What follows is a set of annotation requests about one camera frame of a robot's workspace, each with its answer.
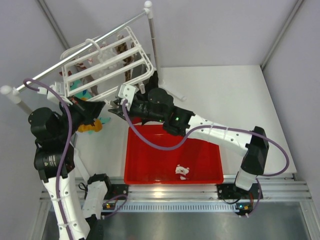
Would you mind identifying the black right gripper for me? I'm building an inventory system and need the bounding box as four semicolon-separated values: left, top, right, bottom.
109;99;166;123

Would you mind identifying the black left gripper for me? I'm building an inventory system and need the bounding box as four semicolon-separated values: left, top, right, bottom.
56;93;105;140

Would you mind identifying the white clothes peg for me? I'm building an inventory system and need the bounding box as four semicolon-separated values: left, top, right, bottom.
138;82;146;94

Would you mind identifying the grey sock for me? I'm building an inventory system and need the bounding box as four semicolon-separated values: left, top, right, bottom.
131;54;147;80

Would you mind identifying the white plastic sock hanger frame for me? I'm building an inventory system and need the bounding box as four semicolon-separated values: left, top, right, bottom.
60;26;155;101

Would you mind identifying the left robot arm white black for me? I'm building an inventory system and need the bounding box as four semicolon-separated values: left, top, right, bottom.
28;97;113;240

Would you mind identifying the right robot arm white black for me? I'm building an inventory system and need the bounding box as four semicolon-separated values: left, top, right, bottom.
109;85;270;199

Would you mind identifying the teal patterned sock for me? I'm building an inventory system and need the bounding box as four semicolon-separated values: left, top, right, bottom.
70;79;92;101
99;117;111;125

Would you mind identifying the mustard yellow sock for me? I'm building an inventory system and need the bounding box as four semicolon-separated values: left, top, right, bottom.
77;119;103;133

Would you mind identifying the brown white striped sock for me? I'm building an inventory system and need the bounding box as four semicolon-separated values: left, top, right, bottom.
58;62;100;96

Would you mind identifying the white sock with red trim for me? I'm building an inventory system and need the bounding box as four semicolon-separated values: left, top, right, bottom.
87;48;118;80

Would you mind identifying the brown argyle sock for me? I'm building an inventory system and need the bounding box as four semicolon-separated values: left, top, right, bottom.
113;34;136;82

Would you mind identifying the metal and white drying rack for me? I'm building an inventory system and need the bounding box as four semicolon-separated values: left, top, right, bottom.
0;0;187;178

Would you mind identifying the red plastic bin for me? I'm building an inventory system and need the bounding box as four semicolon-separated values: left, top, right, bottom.
124;129;224;185

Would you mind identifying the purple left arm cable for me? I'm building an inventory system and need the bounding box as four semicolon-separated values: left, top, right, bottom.
22;78;128;240

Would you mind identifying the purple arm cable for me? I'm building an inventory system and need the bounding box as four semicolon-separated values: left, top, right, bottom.
22;78;128;240
122;99;290;218

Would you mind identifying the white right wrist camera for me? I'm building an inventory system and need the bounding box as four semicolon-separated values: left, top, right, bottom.
116;84;137;102

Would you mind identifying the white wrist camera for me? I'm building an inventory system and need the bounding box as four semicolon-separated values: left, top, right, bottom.
47;81;65;103
116;84;137;102

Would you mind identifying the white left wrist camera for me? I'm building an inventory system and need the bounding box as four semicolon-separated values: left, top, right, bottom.
47;81;65;103

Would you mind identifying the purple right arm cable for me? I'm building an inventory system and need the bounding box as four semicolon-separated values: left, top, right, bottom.
122;99;290;218

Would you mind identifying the aluminium rail base frame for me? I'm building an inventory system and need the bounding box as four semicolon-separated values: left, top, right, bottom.
39;174;313;213

